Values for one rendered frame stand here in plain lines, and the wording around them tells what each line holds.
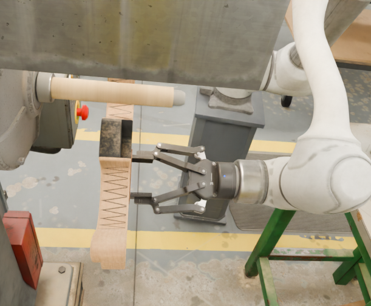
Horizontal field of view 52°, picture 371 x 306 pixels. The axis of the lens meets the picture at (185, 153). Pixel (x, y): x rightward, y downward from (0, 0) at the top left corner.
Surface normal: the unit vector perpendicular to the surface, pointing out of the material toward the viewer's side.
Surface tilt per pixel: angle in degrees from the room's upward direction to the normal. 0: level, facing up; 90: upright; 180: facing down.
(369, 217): 0
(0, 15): 90
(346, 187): 45
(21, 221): 0
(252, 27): 90
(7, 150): 97
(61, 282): 8
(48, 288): 24
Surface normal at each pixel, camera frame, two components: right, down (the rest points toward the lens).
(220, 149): -0.07, 0.71
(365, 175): 0.11, 0.06
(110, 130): 0.15, -0.35
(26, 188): 0.14, -0.69
